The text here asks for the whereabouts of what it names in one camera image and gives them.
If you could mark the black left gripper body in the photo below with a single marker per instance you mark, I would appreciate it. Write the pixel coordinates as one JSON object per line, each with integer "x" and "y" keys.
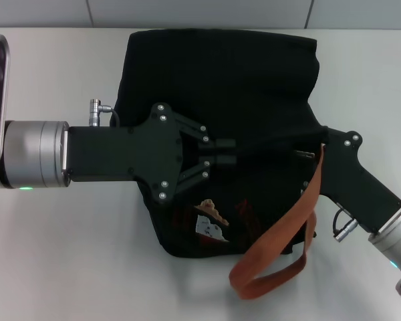
{"x": 127, "y": 154}

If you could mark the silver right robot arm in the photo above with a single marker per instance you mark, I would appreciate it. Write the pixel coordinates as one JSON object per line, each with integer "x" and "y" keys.
{"x": 397, "y": 234}

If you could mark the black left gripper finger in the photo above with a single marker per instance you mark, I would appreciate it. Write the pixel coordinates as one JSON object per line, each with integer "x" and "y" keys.
{"x": 202, "y": 137}
{"x": 202, "y": 172}

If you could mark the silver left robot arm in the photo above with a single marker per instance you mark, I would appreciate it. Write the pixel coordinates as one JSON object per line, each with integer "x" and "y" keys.
{"x": 33, "y": 154}

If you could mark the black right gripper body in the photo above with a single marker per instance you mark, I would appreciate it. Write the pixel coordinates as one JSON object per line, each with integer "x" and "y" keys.
{"x": 347, "y": 174}

